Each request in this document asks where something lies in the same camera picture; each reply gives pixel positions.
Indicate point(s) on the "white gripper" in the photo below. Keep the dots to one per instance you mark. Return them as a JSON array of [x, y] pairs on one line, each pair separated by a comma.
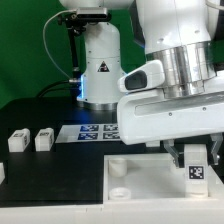
[[146, 117]]

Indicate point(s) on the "white square tabletop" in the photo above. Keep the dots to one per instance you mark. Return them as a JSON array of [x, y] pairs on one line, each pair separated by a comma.
[[149, 177]]

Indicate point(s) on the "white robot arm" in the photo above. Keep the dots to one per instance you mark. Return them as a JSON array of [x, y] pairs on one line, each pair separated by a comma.
[[177, 93]]

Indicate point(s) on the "white front and right fence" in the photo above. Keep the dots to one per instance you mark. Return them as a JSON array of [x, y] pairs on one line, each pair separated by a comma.
[[160, 211]]

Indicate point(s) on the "sheet with four tags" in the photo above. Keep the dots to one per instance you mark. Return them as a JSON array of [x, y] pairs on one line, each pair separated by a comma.
[[88, 133]]

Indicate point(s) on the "white block left edge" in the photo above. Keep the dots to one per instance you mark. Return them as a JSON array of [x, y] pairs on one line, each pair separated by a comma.
[[2, 173]]

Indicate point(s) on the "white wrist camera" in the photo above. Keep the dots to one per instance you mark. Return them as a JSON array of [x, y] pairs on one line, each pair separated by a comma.
[[148, 76]]

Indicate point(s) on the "black camera stand pole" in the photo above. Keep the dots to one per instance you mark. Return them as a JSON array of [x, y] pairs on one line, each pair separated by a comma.
[[75, 27]]

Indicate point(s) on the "grey camera on stand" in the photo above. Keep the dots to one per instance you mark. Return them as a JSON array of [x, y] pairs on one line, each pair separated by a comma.
[[92, 13]]

